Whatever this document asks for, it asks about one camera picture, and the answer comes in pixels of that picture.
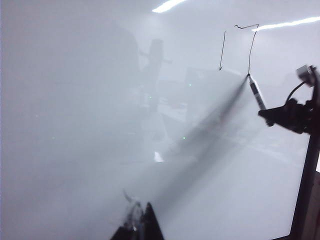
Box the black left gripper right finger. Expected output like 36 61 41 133
139 201 165 240

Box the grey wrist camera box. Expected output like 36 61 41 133
295 64 318 89

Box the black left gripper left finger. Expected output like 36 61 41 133
109 201 145 240

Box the black camera cable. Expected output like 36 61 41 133
286 79 309 107

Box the white whiteboard with black frame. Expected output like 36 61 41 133
0 0 320 240

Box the white marker pen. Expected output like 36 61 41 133
246 73 275 128

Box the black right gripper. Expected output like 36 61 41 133
257 86 320 137

